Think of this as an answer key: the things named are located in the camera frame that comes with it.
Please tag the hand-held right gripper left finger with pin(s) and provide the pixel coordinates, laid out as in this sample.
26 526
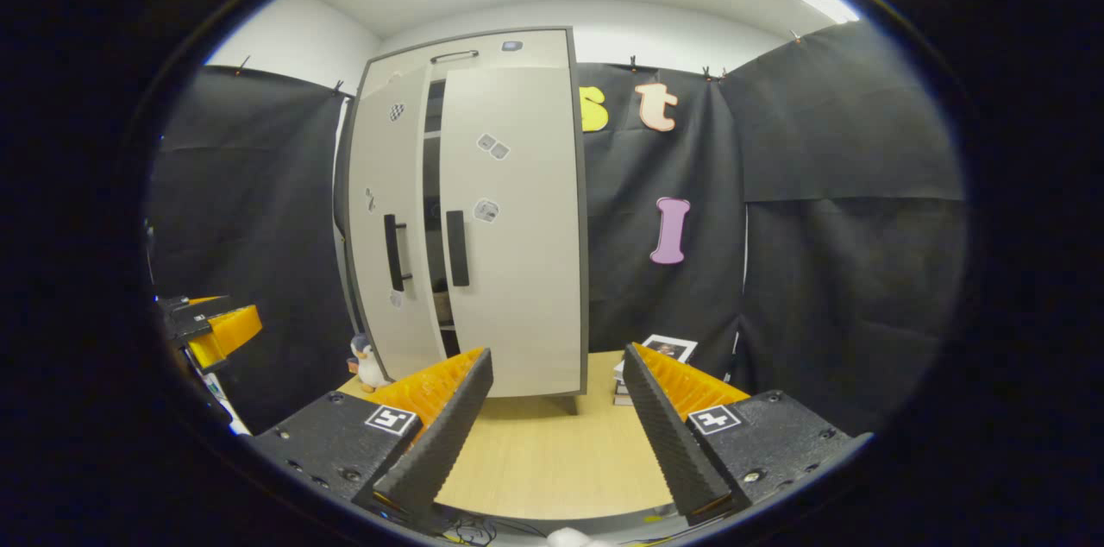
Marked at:
453 426

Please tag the penguin plush toy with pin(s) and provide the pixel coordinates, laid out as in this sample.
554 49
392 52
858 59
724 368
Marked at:
369 366

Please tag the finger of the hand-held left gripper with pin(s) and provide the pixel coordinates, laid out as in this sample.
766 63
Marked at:
226 331
194 308

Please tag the small stack of books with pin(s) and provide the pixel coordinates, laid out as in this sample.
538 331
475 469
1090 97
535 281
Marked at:
677 347

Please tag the light grey cabinet door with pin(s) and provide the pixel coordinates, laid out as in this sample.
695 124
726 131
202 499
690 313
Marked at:
388 176
526 271

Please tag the black backdrop cloth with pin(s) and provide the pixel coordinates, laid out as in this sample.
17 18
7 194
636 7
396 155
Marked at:
819 228

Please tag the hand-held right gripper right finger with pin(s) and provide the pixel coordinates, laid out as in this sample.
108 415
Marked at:
664 430

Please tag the grey shoe cabinet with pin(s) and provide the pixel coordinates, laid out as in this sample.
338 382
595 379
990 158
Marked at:
433 150

